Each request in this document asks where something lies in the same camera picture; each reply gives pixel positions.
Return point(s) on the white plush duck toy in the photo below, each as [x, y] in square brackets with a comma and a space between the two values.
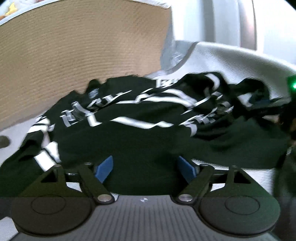
[7, 8]

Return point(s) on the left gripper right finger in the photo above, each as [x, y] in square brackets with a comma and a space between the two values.
[198, 178]

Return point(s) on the woven tan upright mattress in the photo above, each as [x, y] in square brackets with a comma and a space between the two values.
[59, 47]

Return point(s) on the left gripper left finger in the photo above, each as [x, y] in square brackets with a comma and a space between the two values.
[92, 178]

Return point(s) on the grey patterned bed sheet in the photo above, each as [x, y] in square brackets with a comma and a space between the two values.
[175, 52]

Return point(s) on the black printed sweatshirt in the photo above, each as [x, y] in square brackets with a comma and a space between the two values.
[145, 125]

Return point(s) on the grey tabby cat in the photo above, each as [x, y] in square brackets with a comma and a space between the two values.
[4, 142]

